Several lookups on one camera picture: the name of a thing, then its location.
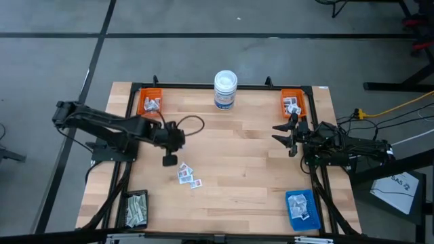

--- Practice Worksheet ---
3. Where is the black metal floor stand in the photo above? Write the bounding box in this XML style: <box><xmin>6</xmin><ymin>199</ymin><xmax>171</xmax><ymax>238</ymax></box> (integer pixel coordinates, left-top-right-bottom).
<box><xmin>315</xmin><ymin>0</ymin><xmax>414</xmax><ymax>18</ymax></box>

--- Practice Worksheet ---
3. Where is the person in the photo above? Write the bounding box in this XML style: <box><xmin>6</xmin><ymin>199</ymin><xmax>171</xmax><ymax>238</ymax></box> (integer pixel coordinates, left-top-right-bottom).
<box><xmin>401</xmin><ymin>0</ymin><xmax>434</xmax><ymax>58</ymax></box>

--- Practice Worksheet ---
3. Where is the white printed sheet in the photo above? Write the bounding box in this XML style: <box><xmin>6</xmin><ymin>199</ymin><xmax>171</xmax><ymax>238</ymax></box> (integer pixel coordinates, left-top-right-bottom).
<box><xmin>369</xmin><ymin>171</ymin><xmax>421</xmax><ymax>216</ymax></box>

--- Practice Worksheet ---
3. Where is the yellow extension cable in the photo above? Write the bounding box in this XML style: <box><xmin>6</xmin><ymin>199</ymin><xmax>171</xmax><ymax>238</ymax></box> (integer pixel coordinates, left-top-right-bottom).
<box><xmin>355</xmin><ymin>90</ymin><xmax>434</xmax><ymax>120</ymax></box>

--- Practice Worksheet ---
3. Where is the silver metal bracket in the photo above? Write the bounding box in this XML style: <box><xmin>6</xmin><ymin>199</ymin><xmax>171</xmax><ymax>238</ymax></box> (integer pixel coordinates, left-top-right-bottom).
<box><xmin>293</xmin><ymin>236</ymin><xmax>335</xmax><ymax>244</ymax></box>
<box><xmin>106</xmin><ymin>232</ymin><xmax>146</xmax><ymax>244</ymax></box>

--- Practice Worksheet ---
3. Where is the white wipes canister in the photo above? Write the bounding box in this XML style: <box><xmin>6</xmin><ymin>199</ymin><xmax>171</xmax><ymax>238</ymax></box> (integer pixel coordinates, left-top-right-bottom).
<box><xmin>214</xmin><ymin>70</ymin><xmax>238</xmax><ymax>111</ymax></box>

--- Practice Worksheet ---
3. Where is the black diagonal metal bar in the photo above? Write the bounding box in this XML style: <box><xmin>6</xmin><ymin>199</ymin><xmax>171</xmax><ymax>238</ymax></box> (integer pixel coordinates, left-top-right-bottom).
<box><xmin>351</xmin><ymin>156</ymin><xmax>434</xmax><ymax>186</ymax></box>

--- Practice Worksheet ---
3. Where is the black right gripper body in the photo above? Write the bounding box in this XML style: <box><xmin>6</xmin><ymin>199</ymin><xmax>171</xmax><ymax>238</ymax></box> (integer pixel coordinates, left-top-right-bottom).
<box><xmin>289</xmin><ymin>113</ymin><xmax>318</xmax><ymax>159</ymax></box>

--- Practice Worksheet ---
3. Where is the dark floor stand leg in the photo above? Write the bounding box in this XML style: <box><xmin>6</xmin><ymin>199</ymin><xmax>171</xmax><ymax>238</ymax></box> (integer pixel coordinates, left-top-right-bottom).
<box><xmin>0</xmin><ymin>146</ymin><xmax>26</xmax><ymax>163</ymax></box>

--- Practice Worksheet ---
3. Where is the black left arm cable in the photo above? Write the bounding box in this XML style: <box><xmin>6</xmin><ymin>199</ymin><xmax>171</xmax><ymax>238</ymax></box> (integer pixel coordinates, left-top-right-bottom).
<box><xmin>156</xmin><ymin>110</ymin><xmax>205</xmax><ymax>138</ymax></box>

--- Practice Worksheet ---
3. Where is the black plastic mesh basket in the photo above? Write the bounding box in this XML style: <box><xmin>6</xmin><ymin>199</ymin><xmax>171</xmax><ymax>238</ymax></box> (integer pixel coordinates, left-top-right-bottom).
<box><xmin>120</xmin><ymin>189</ymin><xmax>149</xmax><ymax>231</ymax></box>

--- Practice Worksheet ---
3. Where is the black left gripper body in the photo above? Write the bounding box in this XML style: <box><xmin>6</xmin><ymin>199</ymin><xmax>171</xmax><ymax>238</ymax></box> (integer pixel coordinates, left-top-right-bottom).
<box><xmin>151</xmin><ymin>131</ymin><xmax>186</xmax><ymax>153</ymax></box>

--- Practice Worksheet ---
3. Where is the blue plastic mesh basket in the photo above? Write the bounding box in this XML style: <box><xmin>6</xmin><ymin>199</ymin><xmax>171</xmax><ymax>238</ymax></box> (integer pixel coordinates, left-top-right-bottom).
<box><xmin>285</xmin><ymin>189</ymin><xmax>321</xmax><ymax>232</ymax></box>

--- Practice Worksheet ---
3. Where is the narrow white packet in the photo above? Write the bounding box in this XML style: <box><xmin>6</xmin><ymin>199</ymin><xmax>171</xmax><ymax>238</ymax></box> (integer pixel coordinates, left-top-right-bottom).
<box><xmin>292</xmin><ymin>203</ymin><xmax>311</xmax><ymax>221</ymax></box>

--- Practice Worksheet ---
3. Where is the white crinkled gauze packet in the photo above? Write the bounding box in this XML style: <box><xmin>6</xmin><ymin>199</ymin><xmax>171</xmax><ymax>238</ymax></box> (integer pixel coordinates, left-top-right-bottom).
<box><xmin>288</xmin><ymin>194</ymin><xmax>305</xmax><ymax>211</ymax></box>

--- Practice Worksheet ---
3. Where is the orange plastic mesh basket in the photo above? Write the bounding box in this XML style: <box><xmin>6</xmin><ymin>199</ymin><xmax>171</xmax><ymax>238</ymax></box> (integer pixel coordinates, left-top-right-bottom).
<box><xmin>137</xmin><ymin>87</ymin><xmax>163</xmax><ymax>118</ymax></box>
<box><xmin>280</xmin><ymin>89</ymin><xmax>308</xmax><ymax>119</ymax></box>

